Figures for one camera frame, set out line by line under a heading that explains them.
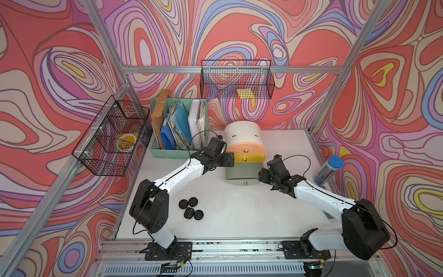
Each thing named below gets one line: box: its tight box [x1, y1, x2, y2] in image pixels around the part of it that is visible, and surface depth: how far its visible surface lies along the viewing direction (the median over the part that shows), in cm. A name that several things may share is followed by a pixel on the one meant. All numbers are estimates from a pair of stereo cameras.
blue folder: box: [160, 121, 178, 151], surface depth 95 cm
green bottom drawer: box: [225, 162, 265, 186], surface depth 91 cm
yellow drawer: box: [234, 152, 267, 164], surface depth 90 cm
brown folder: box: [151, 89, 168, 149], surface depth 89 cm
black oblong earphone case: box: [183, 207, 195, 220], surface depth 85 cm
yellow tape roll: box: [115, 132, 139, 152], surface depth 80 cm
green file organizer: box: [149, 98, 209, 159], surface depth 95 cm
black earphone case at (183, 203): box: [178, 199, 189, 210], surface depth 88 cm
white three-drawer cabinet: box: [223, 120, 267, 177], surface depth 89 cm
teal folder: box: [170, 102, 193, 145], surface depth 95 cm
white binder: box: [188, 99, 202, 151], surface depth 95 cm
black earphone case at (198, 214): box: [193, 209, 204, 221], surface depth 84 cm
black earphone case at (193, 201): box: [188, 196, 199, 207], surface depth 88 cm
